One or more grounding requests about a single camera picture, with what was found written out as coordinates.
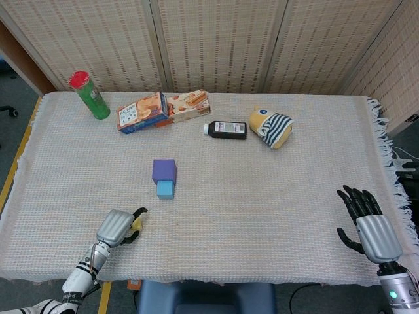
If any dark blue chair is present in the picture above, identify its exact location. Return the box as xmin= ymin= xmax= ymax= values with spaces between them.
xmin=136 ymin=281 xmax=276 ymax=314

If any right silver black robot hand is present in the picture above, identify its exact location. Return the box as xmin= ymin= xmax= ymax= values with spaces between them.
xmin=336 ymin=184 xmax=403 ymax=264

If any brown wooden cabinet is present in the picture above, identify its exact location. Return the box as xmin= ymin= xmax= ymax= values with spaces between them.
xmin=0 ymin=21 xmax=58 ymax=96

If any green chip can red lid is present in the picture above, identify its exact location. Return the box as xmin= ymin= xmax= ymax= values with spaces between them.
xmin=69 ymin=70 xmax=111 ymax=120

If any light blue block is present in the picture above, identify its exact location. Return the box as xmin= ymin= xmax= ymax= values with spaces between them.
xmin=156 ymin=179 xmax=176 ymax=200

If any large purple foam cube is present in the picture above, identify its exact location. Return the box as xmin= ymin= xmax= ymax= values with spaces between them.
xmin=152 ymin=159 xmax=178 ymax=186

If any blue cracker box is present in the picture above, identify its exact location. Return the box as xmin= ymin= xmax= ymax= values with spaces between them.
xmin=116 ymin=91 xmax=169 ymax=135

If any black bottle white cap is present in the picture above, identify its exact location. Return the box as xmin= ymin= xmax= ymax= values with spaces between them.
xmin=203 ymin=120 xmax=248 ymax=141

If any woven folding screen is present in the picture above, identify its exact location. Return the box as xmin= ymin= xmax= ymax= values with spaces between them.
xmin=0 ymin=0 xmax=419 ymax=131

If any black device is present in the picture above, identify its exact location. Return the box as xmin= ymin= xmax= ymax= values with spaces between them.
xmin=401 ymin=162 xmax=419 ymax=203

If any white cable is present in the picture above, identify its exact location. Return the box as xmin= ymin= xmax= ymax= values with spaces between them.
xmin=391 ymin=146 xmax=419 ymax=162

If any white clamp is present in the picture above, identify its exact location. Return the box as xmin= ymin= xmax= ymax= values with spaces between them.
xmin=392 ymin=158 xmax=414 ymax=171

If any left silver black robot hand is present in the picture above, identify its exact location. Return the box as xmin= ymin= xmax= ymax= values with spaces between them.
xmin=96 ymin=207 xmax=149 ymax=249

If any white orange wafer box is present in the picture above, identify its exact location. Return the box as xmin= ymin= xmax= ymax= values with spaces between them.
xmin=156 ymin=89 xmax=211 ymax=128

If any yellow plush toy striped cloth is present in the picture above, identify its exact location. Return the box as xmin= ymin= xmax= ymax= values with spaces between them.
xmin=247 ymin=105 xmax=295 ymax=150

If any black floor cable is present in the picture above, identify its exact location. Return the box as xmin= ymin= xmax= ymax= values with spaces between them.
xmin=130 ymin=289 xmax=145 ymax=311
xmin=289 ymin=283 xmax=325 ymax=314

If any white woven tablecloth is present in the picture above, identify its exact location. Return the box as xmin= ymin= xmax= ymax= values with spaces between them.
xmin=0 ymin=91 xmax=416 ymax=287

